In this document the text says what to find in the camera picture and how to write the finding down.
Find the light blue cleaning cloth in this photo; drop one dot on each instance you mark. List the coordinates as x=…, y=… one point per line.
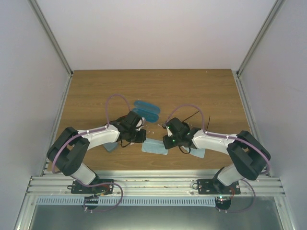
x=154, y=146

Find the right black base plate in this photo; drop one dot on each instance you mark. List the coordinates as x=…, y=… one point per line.
x=214, y=187

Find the slotted grey cable duct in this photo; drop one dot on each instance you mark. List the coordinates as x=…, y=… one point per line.
x=129, y=201

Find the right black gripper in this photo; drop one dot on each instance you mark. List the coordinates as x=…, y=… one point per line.
x=168, y=144

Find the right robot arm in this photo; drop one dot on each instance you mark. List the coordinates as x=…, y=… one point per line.
x=249, y=157

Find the light blue crumpled cloth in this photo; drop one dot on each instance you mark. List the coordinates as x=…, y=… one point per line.
x=200, y=153

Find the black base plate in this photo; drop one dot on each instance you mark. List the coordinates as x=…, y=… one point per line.
x=214, y=187
x=77, y=188

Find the grey-blue glasses case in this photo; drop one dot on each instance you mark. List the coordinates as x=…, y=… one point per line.
x=110, y=146

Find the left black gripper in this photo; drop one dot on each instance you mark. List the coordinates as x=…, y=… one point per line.
x=142, y=137

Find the blue translucent glasses case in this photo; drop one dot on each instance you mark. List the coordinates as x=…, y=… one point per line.
x=148, y=111

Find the aluminium rail frame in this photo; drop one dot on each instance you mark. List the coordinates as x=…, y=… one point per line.
x=152, y=183

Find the black round sunglasses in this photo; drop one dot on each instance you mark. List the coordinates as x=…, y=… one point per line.
x=195, y=120

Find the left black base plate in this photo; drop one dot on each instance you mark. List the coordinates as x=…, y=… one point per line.
x=77, y=188

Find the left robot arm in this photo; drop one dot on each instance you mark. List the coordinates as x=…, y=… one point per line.
x=69, y=149

